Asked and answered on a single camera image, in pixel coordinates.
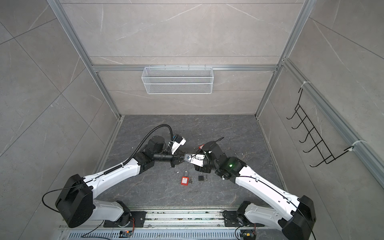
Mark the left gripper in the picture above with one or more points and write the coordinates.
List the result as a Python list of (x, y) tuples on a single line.
[(178, 158)]

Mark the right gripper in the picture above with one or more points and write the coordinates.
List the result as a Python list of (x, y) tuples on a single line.
[(202, 169)]

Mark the red long-shackle padlock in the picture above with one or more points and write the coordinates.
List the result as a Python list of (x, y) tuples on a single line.
[(185, 179)]

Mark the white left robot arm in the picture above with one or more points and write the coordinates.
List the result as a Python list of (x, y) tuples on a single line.
[(77, 201)]

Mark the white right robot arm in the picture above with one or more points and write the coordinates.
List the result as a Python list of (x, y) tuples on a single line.
[(294, 216)]

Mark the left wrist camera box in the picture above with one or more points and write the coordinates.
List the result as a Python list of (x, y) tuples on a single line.
[(177, 141)]

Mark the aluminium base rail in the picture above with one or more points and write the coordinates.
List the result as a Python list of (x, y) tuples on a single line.
[(172, 223)]

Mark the white wire mesh basket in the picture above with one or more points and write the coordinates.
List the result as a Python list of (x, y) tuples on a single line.
[(178, 80)]

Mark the black wire hook rack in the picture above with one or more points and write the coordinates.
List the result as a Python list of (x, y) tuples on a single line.
[(314, 136)]

